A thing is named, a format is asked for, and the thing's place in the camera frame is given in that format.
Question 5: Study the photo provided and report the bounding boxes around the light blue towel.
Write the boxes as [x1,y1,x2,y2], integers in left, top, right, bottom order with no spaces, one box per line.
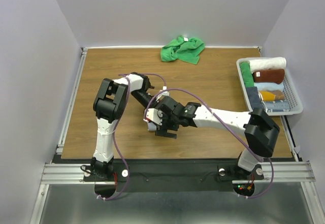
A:
[254,82,284,91]
[147,122,157,132]

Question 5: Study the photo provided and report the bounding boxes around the green towel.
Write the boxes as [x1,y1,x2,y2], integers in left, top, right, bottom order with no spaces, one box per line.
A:
[160,36,205,65]
[240,61,254,87]

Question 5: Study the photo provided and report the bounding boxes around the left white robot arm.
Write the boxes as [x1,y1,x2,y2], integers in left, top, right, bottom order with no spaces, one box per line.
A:
[90,73,153,180]

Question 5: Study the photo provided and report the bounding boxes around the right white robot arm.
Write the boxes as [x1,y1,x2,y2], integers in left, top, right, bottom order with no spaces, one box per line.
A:
[145,97,280,178]

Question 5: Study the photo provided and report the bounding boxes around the rolled dark blue towel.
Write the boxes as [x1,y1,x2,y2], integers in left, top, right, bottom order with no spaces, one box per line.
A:
[247,86,290,113]

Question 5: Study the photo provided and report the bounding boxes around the rolled green towel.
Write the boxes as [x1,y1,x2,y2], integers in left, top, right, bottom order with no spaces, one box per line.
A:
[240,61,254,87]

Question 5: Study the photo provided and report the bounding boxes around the rolled light blue towel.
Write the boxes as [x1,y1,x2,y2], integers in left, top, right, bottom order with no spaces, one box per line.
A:
[254,82,284,91]

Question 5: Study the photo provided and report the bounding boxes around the rolled orange patterned towel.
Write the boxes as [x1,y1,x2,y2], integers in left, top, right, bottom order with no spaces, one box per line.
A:
[259,90,285,102]

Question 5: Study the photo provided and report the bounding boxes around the rolled brown towel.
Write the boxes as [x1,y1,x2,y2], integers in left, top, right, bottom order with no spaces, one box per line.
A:
[252,69,285,84]

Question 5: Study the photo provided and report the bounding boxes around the rolled white towel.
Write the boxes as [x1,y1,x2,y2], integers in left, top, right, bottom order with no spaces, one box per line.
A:
[248,57,286,73]

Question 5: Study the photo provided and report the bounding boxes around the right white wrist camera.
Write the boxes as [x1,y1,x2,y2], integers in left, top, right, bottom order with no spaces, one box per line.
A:
[144,108,163,126]

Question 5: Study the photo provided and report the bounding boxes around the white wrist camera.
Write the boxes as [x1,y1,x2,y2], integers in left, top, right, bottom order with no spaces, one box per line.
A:
[156,86,170,101]
[144,108,163,126]

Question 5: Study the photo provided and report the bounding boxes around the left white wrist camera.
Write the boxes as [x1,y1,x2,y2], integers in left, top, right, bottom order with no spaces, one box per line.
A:
[156,86,170,101]

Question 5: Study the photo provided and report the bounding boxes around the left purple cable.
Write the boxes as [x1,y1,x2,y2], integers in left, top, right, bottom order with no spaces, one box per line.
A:
[95,73,168,201]

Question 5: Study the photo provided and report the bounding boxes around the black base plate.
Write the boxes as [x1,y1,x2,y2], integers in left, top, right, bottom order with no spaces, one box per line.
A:
[83,158,264,193]

